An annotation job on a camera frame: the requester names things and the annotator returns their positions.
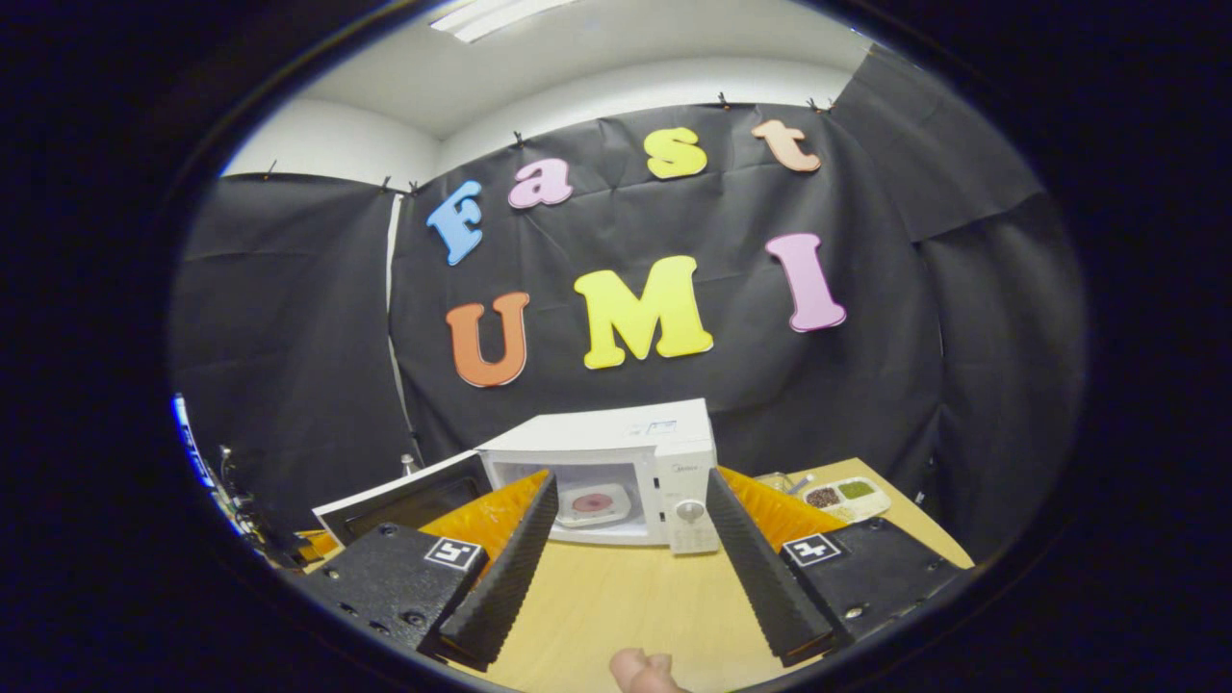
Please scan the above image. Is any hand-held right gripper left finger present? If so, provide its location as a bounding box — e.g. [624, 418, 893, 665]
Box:
[292, 469, 560, 673]

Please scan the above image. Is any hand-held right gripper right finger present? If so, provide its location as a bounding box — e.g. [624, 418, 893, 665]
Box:
[706, 467, 966, 668]

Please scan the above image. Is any white plate with pink food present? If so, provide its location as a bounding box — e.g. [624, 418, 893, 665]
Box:
[556, 482, 633, 528]

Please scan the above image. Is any white microwave oven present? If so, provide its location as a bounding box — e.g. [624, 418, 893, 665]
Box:
[313, 398, 721, 557]

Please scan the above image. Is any white divided dish with beans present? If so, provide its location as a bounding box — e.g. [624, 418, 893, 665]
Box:
[801, 476, 892, 524]

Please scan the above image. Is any black backdrop cloth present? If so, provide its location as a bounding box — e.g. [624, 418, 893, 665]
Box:
[168, 43, 1089, 559]

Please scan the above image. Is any large ceiling light panel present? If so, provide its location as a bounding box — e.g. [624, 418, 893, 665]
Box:
[430, 0, 578, 44]

